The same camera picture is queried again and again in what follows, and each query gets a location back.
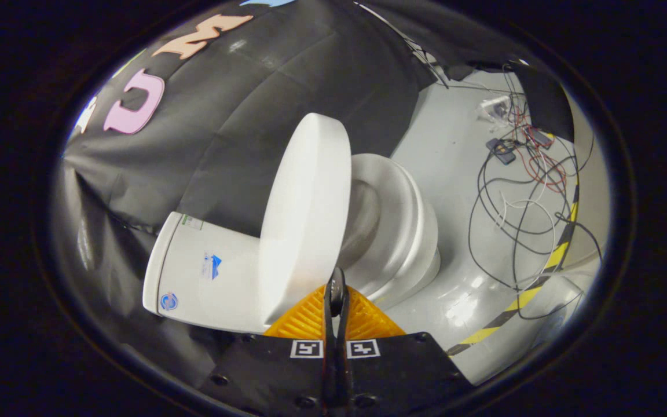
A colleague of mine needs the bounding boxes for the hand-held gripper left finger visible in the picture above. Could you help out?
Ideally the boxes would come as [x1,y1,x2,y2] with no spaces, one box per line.
[209,268,338,415]

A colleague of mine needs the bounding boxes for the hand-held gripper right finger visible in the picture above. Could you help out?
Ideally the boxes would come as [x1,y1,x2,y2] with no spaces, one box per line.
[336,268,477,415]

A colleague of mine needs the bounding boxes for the white toilet lid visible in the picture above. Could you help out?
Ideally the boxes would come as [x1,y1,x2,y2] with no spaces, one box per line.
[258,113,353,328]

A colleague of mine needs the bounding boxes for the white toilet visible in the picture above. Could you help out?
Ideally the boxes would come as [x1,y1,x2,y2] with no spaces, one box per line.
[142,153,442,335]

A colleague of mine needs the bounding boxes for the white toilet tank cover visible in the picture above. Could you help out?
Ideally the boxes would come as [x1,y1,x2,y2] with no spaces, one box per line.
[142,211,190,317]

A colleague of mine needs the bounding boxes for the white toilet seat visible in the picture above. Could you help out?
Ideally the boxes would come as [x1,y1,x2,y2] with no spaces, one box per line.
[339,153,428,291]

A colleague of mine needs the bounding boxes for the yellow black striped floor tape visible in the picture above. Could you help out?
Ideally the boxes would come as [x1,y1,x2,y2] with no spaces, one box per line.
[446,184,581,357]

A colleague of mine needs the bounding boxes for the small dark electronic device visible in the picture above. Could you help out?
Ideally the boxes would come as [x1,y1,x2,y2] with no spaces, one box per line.
[486,138,517,166]

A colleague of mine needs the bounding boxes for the black backdrop cloth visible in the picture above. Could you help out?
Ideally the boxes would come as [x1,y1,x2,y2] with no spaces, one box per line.
[56,0,526,400]

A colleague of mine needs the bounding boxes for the small clear electronic device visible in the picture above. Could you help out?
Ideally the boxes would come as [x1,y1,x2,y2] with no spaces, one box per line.
[477,95,511,123]

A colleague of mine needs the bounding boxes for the dark floor box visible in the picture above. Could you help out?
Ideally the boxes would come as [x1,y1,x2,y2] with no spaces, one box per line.
[516,61,576,143]

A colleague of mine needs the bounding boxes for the tangle of black cables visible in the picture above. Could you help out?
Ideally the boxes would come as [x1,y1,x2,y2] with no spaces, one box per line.
[468,63,604,320]

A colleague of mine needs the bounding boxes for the red cable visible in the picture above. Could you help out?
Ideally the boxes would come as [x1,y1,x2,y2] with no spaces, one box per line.
[512,109,569,195]

